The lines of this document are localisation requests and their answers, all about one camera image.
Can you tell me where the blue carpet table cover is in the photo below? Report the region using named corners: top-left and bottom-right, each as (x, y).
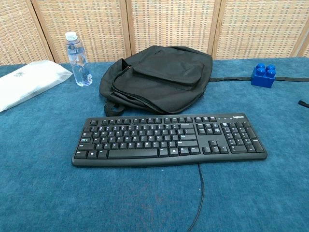
top-left (0, 57), bottom-right (309, 232)

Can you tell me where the thin black cable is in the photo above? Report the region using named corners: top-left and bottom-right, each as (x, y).
top-left (187, 163), bottom-right (205, 232)

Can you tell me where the black backpack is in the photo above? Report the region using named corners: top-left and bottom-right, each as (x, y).
top-left (99, 45), bottom-right (309, 117)

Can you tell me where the white plastic package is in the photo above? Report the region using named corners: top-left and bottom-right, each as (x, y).
top-left (0, 60), bottom-right (73, 113)

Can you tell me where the woven folding screen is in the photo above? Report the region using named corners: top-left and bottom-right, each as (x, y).
top-left (0, 0), bottom-right (309, 66)

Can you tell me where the black keyboard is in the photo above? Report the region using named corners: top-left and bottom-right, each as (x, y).
top-left (71, 113), bottom-right (268, 168)

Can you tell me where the clear plastic water bottle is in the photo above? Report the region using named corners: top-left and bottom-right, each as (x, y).
top-left (65, 31), bottom-right (93, 87)

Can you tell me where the blue toy building block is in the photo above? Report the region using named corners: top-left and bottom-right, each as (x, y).
top-left (251, 63), bottom-right (276, 89)

